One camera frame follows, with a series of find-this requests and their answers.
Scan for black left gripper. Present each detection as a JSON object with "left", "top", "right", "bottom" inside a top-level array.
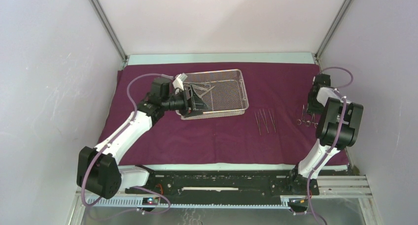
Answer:
[{"left": 162, "top": 85, "right": 210, "bottom": 118}]

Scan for steel surgical forceps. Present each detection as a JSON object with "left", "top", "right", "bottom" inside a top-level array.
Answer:
[{"left": 303, "top": 105, "right": 315, "bottom": 127}]

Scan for steel surgical scissors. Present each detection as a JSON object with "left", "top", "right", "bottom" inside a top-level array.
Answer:
[{"left": 185, "top": 82, "right": 215, "bottom": 97}]

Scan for magenta surgical wrap cloth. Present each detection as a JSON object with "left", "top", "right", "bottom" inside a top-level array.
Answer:
[{"left": 91, "top": 62, "right": 349, "bottom": 167}]

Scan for metal mesh instrument tray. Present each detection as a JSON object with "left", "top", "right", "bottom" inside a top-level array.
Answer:
[{"left": 174, "top": 69, "right": 249, "bottom": 120}]

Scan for steel hemostat clamp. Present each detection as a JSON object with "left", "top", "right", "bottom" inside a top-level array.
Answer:
[{"left": 296, "top": 105, "right": 306, "bottom": 126}]

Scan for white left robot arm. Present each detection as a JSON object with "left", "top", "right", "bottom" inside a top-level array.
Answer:
[{"left": 76, "top": 73, "right": 209, "bottom": 199}]

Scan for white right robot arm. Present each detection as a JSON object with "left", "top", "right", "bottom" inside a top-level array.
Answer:
[{"left": 286, "top": 73, "right": 364, "bottom": 194}]

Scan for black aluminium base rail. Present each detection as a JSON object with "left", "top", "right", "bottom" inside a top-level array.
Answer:
[{"left": 69, "top": 172, "right": 380, "bottom": 215}]

